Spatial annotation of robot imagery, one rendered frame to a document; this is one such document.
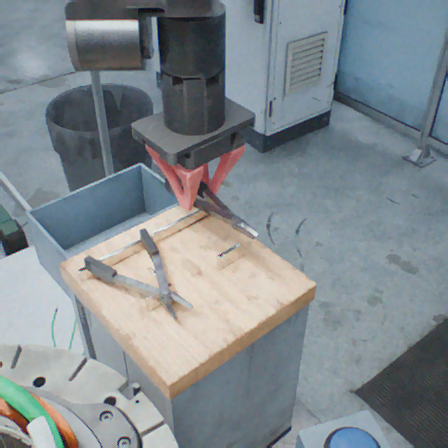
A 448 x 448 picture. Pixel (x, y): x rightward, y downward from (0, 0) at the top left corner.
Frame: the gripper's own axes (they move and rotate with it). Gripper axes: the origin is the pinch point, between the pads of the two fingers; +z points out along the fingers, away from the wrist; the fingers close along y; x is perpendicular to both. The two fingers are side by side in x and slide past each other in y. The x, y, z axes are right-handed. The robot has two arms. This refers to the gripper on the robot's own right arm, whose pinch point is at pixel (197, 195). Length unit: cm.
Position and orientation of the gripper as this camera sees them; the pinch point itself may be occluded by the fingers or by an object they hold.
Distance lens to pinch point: 57.1
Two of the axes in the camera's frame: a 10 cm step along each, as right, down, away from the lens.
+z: 0.0, 7.5, 6.6
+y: -7.6, 4.3, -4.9
